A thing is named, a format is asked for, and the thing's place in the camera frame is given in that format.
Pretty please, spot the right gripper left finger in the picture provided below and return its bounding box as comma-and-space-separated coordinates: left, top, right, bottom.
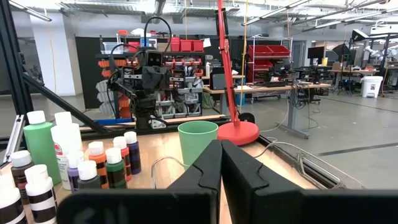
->
55, 139, 223, 224

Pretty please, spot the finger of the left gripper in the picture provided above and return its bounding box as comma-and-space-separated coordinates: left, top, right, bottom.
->
155, 68, 165, 91
146, 68, 156, 91

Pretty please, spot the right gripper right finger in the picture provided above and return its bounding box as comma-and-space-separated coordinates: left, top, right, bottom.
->
221, 139, 398, 224

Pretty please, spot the red small paint bottle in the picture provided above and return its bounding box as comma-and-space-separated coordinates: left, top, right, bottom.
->
113, 136, 133, 182

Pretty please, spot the orange small paint bottle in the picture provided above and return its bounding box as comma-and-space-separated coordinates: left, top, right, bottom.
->
88, 141, 110, 190

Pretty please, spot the black small paint bottle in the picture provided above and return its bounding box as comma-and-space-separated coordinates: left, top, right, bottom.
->
76, 160, 102, 190

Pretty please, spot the lavender small paint bottle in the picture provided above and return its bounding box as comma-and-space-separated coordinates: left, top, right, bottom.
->
66, 151, 85, 194

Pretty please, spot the brown small paint bottle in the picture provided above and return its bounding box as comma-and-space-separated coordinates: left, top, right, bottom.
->
10, 150, 34, 206

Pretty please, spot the large white paint bottle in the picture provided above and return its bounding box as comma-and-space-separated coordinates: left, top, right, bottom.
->
50, 111, 83, 191

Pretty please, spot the large green paint bottle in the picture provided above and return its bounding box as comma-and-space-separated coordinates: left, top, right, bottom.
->
23, 110, 62, 186

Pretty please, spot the parts bin storage rack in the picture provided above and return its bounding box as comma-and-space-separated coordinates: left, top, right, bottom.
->
95, 30, 206, 121

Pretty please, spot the clear storage box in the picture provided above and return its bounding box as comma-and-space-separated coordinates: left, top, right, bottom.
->
101, 42, 125, 54

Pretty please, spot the green plastic cup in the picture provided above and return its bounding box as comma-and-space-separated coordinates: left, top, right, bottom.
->
177, 120, 220, 171

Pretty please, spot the red desk lamp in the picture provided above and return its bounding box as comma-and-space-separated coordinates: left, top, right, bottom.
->
215, 0, 261, 147

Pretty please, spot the large red storage bin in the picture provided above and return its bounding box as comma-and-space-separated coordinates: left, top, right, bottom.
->
248, 45, 274, 57
248, 59, 274, 70
267, 45, 291, 57

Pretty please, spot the wooden workbench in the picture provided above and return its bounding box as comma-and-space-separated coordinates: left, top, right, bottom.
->
202, 82, 332, 140

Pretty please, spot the silver aluminium bar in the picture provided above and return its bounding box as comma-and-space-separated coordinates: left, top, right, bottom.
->
2, 114, 26, 164

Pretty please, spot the white trash bin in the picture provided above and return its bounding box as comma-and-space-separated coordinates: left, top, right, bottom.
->
360, 75, 384, 99

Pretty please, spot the black monitor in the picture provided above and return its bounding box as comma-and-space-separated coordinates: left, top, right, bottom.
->
307, 45, 325, 60

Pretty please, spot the long wooden table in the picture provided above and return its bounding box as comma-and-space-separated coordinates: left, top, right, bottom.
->
328, 68, 380, 76

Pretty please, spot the black studio softbox light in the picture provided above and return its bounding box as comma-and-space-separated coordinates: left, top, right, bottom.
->
351, 29, 371, 43

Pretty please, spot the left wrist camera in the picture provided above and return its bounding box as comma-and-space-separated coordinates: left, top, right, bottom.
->
146, 49, 164, 68

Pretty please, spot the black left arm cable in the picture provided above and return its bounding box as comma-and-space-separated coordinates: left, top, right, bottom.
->
143, 16, 173, 54

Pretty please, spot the black wall panel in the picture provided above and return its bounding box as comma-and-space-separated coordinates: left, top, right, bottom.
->
75, 36, 103, 110

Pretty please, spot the yellow hanging cable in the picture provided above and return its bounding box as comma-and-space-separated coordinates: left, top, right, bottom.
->
239, 0, 249, 114

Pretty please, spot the white floor cable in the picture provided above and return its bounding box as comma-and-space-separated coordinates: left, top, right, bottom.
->
259, 93, 292, 133

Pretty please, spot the wire shelving rack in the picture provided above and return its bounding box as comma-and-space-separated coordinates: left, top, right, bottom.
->
247, 36, 293, 85

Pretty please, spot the black aluminium rig frame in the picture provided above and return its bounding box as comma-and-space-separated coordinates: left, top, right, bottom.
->
0, 0, 346, 190

